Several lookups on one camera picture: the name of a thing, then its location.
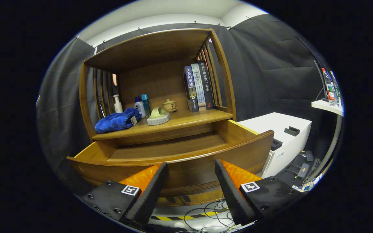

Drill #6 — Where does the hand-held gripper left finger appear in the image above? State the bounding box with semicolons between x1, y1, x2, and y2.
76;162;169;228

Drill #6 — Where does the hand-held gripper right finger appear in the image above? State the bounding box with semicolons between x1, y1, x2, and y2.
215;159;303;226

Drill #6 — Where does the wooden drawer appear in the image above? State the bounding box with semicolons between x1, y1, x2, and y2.
67;119;275;198

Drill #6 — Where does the wooden cabinet door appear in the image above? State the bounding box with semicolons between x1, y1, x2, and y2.
156;196;184;207
180;189;224;205

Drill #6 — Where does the white cabinet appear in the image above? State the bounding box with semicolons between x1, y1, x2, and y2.
237;112;312;178

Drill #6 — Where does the wooden countertop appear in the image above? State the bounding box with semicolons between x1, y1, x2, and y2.
91;108;234;140

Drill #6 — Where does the wooden cabinet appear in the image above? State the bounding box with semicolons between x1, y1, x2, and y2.
78;28;237;207

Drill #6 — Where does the yellow black floor tape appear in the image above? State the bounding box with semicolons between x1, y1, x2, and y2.
151;210;235;232

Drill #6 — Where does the black floor equipment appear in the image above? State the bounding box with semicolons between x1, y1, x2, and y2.
280;150;321;191

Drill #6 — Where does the blue towel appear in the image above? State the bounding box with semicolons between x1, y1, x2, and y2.
95;107;142;134

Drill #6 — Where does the white bottle with blue cap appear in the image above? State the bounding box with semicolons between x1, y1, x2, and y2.
134;96;146;118

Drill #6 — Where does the beige lidded tea cup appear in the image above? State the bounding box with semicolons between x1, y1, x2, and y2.
161;99;178;113

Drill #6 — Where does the clear blue bottle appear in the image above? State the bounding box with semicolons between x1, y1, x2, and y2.
141;94;151;117

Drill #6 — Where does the white pump bottle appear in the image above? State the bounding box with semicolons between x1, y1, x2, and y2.
113;94;123;113

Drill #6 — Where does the white spine book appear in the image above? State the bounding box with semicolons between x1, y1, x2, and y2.
191;63;207;112

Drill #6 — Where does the black book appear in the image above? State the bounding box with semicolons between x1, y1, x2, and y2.
197;60;215;110

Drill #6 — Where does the black backdrop cloth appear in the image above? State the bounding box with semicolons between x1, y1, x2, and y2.
37;15;339;194

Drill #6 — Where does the white shelf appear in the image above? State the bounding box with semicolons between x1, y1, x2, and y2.
311;99;344;117

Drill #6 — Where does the red label water bottle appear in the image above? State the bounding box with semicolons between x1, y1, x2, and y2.
322;68;336;106

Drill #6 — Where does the green label water bottle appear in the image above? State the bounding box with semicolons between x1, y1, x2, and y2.
331;71;341;107

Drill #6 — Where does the tangle of floor cables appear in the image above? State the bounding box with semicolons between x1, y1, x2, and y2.
183;199;239;233

